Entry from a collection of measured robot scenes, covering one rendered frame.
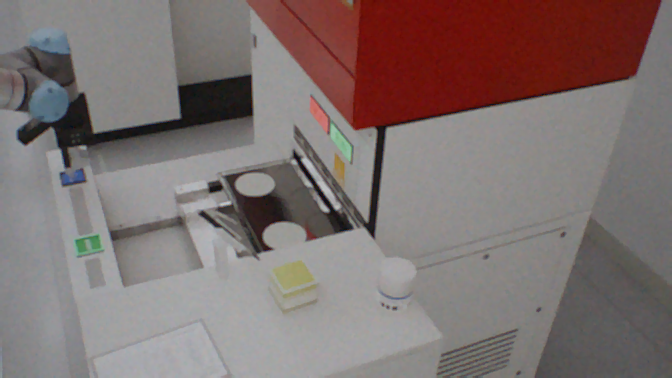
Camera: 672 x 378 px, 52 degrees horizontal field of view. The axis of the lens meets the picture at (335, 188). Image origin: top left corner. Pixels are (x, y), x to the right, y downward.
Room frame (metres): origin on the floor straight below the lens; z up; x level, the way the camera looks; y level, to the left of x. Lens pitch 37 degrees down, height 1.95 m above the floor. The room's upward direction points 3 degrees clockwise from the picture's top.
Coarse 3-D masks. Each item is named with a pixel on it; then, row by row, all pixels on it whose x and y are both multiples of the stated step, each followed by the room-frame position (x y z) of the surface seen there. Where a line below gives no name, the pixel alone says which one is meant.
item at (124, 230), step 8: (224, 208) 1.37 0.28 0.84; (232, 208) 1.38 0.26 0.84; (160, 216) 1.32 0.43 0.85; (168, 216) 1.32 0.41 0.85; (176, 216) 1.32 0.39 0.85; (120, 224) 1.28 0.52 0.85; (128, 224) 1.28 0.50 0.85; (136, 224) 1.28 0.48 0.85; (144, 224) 1.29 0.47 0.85; (152, 224) 1.29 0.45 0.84; (160, 224) 1.30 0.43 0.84; (168, 224) 1.31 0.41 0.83; (176, 224) 1.32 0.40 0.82; (112, 232) 1.25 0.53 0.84; (120, 232) 1.26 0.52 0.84; (128, 232) 1.27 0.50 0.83; (136, 232) 1.28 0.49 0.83
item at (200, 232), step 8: (176, 200) 1.35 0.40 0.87; (200, 200) 1.35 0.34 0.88; (216, 216) 1.29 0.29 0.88; (184, 224) 1.28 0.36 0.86; (192, 224) 1.26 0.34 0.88; (200, 224) 1.26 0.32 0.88; (208, 224) 1.26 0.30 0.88; (192, 232) 1.23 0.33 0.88; (200, 232) 1.23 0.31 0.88; (208, 232) 1.23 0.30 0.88; (192, 240) 1.21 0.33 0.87; (200, 240) 1.20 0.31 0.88; (208, 240) 1.20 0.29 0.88; (200, 248) 1.18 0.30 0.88; (208, 248) 1.18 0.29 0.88; (232, 248) 1.18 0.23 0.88; (200, 256) 1.15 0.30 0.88; (208, 256) 1.15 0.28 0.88; (232, 256) 1.15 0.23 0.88; (200, 264) 1.14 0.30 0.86; (208, 264) 1.12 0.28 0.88
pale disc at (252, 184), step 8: (240, 176) 1.44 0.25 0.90; (248, 176) 1.44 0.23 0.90; (256, 176) 1.44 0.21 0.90; (264, 176) 1.44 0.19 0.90; (240, 184) 1.40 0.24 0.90; (248, 184) 1.41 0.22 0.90; (256, 184) 1.41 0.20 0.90; (264, 184) 1.41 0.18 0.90; (272, 184) 1.41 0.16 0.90; (240, 192) 1.37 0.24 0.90; (248, 192) 1.37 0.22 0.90; (256, 192) 1.37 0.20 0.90; (264, 192) 1.38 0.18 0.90
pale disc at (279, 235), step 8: (280, 224) 1.25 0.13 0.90; (288, 224) 1.26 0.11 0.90; (264, 232) 1.22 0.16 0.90; (272, 232) 1.22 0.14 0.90; (280, 232) 1.23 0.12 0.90; (288, 232) 1.23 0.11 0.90; (296, 232) 1.23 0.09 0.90; (304, 232) 1.23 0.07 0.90; (264, 240) 1.19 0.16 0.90; (272, 240) 1.20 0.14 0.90; (280, 240) 1.20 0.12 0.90; (288, 240) 1.20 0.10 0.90; (296, 240) 1.20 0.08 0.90; (304, 240) 1.20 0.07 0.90; (280, 248) 1.17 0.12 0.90
